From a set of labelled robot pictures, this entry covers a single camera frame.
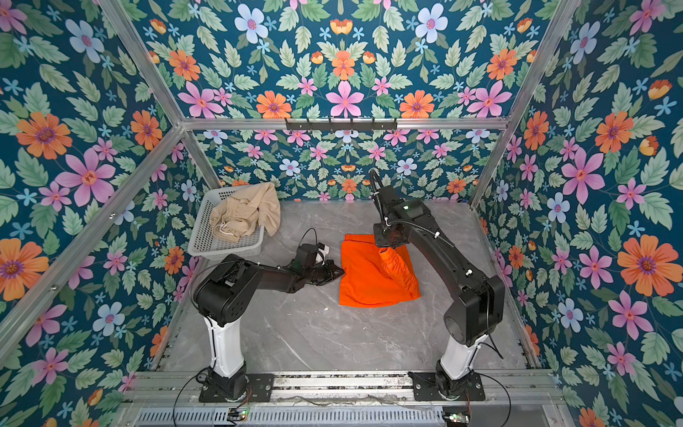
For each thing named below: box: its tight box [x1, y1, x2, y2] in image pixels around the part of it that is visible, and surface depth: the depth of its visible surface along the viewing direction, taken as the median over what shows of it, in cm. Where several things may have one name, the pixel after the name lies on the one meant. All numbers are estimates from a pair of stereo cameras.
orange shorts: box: [339, 233, 421, 308], surface depth 94 cm
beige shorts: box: [209, 183, 282, 243], surface depth 107 cm
